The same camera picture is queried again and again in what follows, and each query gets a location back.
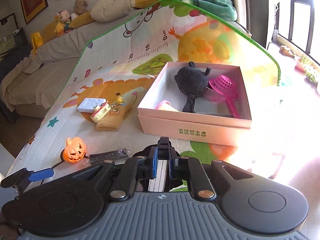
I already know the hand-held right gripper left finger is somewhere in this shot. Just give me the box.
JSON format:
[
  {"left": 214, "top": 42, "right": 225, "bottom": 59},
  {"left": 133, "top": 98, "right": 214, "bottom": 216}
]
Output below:
[{"left": 72, "top": 146, "right": 159, "bottom": 200}]

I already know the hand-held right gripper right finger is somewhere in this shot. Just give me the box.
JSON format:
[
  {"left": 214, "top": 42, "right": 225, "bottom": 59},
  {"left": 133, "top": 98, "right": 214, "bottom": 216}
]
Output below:
[{"left": 168, "top": 146, "right": 258, "bottom": 200}]

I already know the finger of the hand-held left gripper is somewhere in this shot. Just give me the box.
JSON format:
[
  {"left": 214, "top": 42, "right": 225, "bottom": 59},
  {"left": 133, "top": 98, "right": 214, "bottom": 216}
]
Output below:
[{"left": 0, "top": 168, "right": 55, "bottom": 189}]

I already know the black clip with card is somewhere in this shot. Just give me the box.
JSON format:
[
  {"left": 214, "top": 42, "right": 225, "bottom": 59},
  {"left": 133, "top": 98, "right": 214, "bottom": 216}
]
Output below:
[{"left": 149, "top": 136, "right": 173, "bottom": 193}]

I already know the pink cardboard box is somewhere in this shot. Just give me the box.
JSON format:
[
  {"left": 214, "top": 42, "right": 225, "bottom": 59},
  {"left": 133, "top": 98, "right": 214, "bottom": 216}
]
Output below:
[{"left": 137, "top": 61, "right": 252, "bottom": 147}]

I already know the orange pumpkin toy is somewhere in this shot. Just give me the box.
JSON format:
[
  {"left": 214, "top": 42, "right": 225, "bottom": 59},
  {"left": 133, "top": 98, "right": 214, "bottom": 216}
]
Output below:
[{"left": 61, "top": 137, "right": 87, "bottom": 164}]

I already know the black plastic packet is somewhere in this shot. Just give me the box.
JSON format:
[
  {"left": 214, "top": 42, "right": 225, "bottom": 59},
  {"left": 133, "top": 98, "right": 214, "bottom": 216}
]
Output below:
[{"left": 89, "top": 148, "right": 131, "bottom": 163}]

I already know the yellow fuzzy pouch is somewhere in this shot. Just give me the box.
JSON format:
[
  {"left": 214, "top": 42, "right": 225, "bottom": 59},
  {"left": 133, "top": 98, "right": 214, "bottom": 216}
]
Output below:
[{"left": 96, "top": 102, "right": 133, "bottom": 132}]

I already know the pink and yellow soft toy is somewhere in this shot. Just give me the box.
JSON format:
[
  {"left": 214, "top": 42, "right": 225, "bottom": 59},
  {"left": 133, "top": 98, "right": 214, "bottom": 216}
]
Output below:
[{"left": 155, "top": 100, "right": 179, "bottom": 112}]

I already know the silver tin box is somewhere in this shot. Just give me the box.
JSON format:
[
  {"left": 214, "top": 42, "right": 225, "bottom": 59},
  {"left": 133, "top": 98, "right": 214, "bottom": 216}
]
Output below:
[{"left": 192, "top": 97, "right": 234, "bottom": 118}]

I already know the yellow duck keychain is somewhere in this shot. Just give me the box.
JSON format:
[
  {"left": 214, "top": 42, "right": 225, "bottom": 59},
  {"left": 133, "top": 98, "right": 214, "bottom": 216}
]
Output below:
[{"left": 110, "top": 92, "right": 124, "bottom": 116}]

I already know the pale yellow camera keychain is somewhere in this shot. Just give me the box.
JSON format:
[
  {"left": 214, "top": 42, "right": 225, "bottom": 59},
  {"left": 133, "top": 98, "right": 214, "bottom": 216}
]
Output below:
[{"left": 90, "top": 101, "right": 111, "bottom": 124}]

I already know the black plush toy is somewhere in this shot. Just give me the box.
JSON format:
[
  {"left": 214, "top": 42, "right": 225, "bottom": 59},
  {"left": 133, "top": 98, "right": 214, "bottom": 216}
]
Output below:
[{"left": 174, "top": 61, "right": 211, "bottom": 113}]

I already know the small white box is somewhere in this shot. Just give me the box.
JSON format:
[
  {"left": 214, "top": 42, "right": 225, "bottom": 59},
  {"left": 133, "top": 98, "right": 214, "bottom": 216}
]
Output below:
[{"left": 77, "top": 97, "right": 106, "bottom": 113}]

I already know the pink mesh scoop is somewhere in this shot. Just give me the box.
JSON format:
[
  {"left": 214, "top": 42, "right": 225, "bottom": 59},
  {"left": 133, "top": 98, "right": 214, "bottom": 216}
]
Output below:
[{"left": 209, "top": 74, "right": 242, "bottom": 119}]

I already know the grey covered sofa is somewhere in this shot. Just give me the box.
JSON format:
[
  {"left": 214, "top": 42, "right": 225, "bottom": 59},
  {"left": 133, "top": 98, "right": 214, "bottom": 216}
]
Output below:
[{"left": 0, "top": 7, "right": 150, "bottom": 125}]

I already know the cartoon printed play mat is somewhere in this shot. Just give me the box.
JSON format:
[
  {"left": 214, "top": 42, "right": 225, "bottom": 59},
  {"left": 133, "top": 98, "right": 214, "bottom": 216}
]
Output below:
[{"left": 5, "top": 0, "right": 287, "bottom": 195}]

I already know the small yellow plush toy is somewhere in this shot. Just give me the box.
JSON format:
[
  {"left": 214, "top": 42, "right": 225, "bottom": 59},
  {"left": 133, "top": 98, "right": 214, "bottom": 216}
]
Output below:
[{"left": 30, "top": 32, "right": 44, "bottom": 53}]

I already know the dark glass cabinet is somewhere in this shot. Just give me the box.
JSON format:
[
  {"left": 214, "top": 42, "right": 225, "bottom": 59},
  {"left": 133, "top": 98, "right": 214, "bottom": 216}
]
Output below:
[{"left": 0, "top": 12, "right": 28, "bottom": 58}]

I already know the orange haired doll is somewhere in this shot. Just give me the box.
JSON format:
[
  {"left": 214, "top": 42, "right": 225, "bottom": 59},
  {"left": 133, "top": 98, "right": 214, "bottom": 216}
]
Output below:
[{"left": 54, "top": 10, "right": 73, "bottom": 37}]

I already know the cream pillow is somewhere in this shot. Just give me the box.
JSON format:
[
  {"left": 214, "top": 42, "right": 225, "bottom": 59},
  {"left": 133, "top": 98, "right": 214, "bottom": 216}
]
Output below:
[{"left": 90, "top": 0, "right": 137, "bottom": 23}]

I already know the green plush cushion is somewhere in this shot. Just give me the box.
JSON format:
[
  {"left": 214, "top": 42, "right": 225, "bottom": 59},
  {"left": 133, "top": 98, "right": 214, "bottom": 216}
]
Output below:
[{"left": 189, "top": 0, "right": 238, "bottom": 22}]

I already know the row of small potted plants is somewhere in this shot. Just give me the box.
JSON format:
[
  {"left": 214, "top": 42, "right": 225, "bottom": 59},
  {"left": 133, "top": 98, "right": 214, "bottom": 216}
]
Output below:
[{"left": 279, "top": 44, "right": 320, "bottom": 83}]

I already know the brown plush bunny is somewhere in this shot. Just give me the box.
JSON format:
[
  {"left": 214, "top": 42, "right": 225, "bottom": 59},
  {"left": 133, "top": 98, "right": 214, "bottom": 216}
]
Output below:
[{"left": 74, "top": 0, "right": 89, "bottom": 16}]

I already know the black window frame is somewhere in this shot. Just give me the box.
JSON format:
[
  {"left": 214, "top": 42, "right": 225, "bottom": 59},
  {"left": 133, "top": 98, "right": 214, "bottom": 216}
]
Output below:
[{"left": 285, "top": 0, "right": 320, "bottom": 57}]

